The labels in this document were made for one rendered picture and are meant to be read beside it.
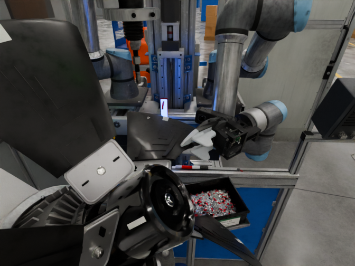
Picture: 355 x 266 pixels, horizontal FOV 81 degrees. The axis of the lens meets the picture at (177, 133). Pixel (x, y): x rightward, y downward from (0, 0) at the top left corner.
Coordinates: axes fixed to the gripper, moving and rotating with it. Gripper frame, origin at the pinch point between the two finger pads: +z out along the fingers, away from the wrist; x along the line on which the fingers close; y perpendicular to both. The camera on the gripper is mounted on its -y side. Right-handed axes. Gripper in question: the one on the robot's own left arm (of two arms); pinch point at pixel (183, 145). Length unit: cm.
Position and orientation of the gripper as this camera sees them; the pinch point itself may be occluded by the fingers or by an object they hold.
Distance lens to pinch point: 49.6
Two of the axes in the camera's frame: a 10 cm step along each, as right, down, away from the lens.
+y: 5.7, 5.3, -6.2
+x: -0.6, 7.9, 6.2
